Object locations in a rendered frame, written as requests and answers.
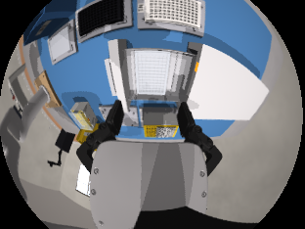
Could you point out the yellow open-top bin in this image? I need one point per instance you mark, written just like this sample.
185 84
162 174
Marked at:
82 135

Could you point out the blue bench mat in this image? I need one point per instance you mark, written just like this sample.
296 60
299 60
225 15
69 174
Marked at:
231 26

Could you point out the dark blue open-top bin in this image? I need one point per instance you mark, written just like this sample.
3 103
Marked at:
50 16

